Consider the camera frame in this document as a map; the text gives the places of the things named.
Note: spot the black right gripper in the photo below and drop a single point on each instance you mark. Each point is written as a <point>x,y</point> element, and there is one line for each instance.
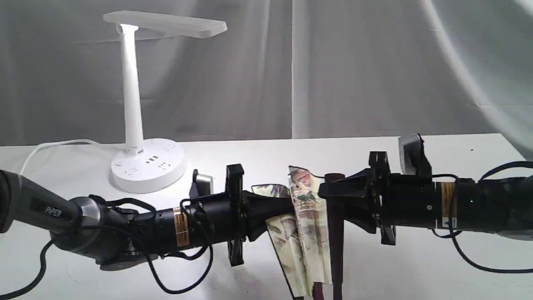
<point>397,199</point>

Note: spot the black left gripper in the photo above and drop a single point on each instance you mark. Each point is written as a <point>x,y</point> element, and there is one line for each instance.
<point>224,218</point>

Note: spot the painted paper folding fan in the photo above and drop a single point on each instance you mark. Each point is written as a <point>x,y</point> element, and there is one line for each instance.
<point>301,237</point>

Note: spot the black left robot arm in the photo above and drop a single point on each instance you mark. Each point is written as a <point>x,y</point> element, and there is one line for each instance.
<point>126,232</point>

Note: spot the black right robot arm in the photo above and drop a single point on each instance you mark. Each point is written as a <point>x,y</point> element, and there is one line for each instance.
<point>496,206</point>

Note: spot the white desk lamp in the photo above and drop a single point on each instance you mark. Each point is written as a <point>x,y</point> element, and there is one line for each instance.
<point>149,165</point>

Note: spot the grey backdrop curtain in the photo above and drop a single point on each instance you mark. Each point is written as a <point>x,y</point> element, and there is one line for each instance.
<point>284,69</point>

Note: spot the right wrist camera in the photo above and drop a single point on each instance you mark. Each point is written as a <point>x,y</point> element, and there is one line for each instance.
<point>412,156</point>

